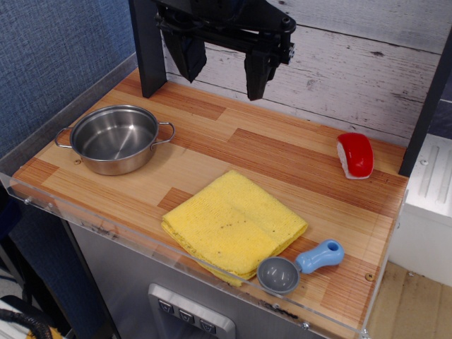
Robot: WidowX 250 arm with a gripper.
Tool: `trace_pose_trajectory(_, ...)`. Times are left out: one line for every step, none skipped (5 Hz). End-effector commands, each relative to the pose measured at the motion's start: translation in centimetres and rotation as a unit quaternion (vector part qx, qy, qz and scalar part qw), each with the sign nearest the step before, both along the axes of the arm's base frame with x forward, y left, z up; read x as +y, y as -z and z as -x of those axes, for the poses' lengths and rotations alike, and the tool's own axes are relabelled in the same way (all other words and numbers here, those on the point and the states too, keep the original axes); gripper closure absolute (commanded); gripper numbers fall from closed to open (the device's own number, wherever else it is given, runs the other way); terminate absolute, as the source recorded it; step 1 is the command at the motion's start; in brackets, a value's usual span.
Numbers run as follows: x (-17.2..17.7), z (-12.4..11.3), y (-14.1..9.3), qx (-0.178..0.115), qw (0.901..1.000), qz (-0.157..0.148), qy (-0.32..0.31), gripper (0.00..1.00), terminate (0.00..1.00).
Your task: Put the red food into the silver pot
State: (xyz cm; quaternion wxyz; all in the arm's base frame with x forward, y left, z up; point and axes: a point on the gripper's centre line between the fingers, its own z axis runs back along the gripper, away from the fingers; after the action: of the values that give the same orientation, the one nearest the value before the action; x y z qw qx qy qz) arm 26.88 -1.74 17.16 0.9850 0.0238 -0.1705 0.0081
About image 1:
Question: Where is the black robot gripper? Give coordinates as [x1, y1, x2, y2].
[155, 1, 296, 101]

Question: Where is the red and white toy sushi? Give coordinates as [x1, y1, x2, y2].
[337, 133, 374, 179]

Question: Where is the stainless steel pot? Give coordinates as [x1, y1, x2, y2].
[54, 105, 176, 176]

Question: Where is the yellow folded cloth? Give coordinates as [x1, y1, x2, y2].
[162, 170, 308, 287]

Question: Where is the blue and grey toy scoop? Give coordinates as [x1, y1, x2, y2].
[256, 239, 345, 295]

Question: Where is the silver toy cabinet front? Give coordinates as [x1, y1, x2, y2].
[70, 224, 350, 338]

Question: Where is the grey button control panel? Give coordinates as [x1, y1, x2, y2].
[148, 283, 236, 338]

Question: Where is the white ridged side counter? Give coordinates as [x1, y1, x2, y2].
[388, 134, 451, 286]

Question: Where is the black vertical post left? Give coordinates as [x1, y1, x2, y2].
[129, 0, 167, 98]

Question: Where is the black vertical post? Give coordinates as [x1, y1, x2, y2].
[129, 0, 167, 98]
[398, 37, 451, 177]

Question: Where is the black vertical post right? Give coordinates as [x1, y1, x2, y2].
[398, 37, 451, 177]

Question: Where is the clear acrylic guard rail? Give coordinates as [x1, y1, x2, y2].
[1, 148, 408, 338]

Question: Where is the black and yellow cable bundle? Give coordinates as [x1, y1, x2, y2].
[0, 295, 68, 339]

